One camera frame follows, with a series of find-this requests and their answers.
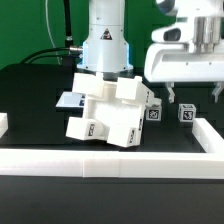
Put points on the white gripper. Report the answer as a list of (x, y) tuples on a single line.
[(188, 51)]

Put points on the white chair seat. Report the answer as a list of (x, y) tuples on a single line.
[(114, 112)]

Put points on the white chair back frame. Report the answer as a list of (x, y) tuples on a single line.
[(128, 90)]

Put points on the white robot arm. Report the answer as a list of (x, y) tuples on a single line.
[(105, 50)]

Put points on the white U-shaped obstacle fence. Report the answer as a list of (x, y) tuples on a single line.
[(107, 164)]

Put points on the white part left edge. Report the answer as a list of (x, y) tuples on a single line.
[(3, 123)]

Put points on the white marker base plate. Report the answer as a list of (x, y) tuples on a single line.
[(71, 100)]

